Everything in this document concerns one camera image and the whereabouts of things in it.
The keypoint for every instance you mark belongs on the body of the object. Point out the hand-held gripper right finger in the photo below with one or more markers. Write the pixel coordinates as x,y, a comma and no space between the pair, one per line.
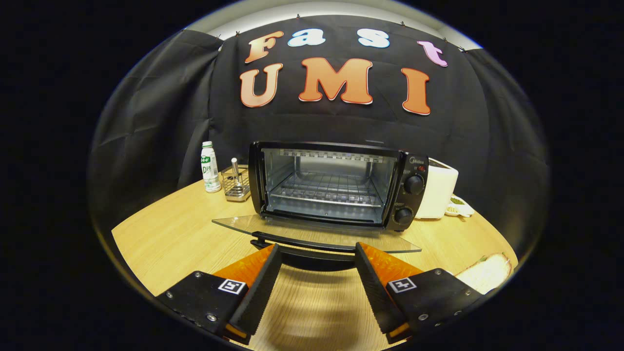
378,297

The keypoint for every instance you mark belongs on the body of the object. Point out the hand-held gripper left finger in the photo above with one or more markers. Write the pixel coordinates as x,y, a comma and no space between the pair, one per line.
258,297

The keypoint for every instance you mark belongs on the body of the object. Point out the black toaster oven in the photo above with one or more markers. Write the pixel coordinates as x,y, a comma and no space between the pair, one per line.
414,195

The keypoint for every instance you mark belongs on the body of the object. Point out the lettuce sandwich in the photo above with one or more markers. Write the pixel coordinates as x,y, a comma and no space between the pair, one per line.
487,273

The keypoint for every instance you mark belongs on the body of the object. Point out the white toaster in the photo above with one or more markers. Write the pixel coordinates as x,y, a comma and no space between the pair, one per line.
438,190

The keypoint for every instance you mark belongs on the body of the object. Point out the white divided bean tray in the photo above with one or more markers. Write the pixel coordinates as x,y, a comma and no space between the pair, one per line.
463,209

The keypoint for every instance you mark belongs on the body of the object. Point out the white bottle green label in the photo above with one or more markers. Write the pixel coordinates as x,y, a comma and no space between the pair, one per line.
210,175

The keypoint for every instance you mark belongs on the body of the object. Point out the black backdrop cloth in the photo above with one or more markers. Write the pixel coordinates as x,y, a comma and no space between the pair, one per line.
161,122

